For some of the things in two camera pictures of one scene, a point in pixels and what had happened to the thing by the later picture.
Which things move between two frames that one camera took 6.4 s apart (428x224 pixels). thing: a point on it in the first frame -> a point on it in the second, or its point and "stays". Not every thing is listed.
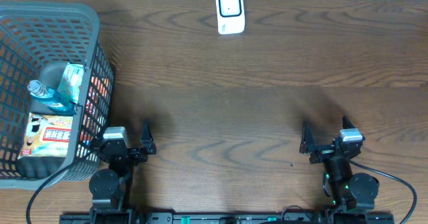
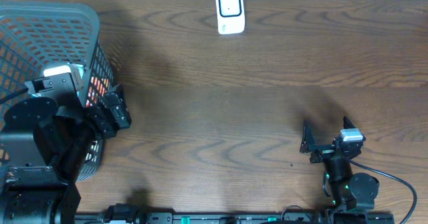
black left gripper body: x=136 y=154 -> x=106 y=120
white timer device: x=230 y=11 stays
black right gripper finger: x=307 y=142 stays
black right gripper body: x=322 y=152 stays
